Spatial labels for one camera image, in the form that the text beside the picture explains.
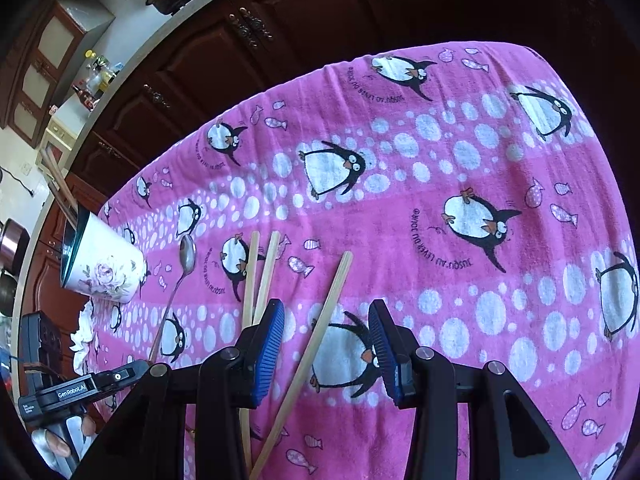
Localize grey stone countertop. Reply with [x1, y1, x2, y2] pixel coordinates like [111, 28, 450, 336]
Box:
[12, 0, 281, 321]

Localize wooden upper wall cabinets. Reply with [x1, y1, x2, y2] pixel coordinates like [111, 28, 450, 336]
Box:
[0, 0, 88, 143]

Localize cooking oil bottle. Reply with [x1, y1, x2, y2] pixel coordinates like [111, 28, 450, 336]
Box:
[100, 62, 123, 92]

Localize red label sauce bottle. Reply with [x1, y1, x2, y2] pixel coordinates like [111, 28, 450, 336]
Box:
[72, 85, 101, 111]

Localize dark wooden base cabinets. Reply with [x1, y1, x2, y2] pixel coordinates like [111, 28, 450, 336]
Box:
[20, 0, 640, 321]

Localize pale bamboo chopstick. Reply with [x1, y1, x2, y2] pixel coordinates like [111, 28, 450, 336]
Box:
[248, 251, 354, 480]
[252, 231, 281, 326]
[239, 231, 261, 480]

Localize crumpled white tissue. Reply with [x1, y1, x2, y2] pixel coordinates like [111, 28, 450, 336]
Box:
[72, 302, 101, 373]

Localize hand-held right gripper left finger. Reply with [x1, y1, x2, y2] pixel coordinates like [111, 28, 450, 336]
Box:
[82, 299, 286, 480]

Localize long metal spoon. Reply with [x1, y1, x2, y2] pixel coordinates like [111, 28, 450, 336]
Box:
[148, 232, 198, 363]

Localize person's left hand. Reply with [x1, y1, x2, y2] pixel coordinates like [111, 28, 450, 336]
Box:
[31, 412, 98, 476]

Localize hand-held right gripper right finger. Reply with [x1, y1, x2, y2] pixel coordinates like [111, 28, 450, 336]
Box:
[367, 299, 583, 480]

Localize pink penguin printed blanket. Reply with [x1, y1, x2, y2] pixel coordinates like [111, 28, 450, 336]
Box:
[82, 42, 640, 480]

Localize white floral utensil holder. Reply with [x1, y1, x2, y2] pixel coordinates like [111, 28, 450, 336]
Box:
[60, 212, 147, 303]

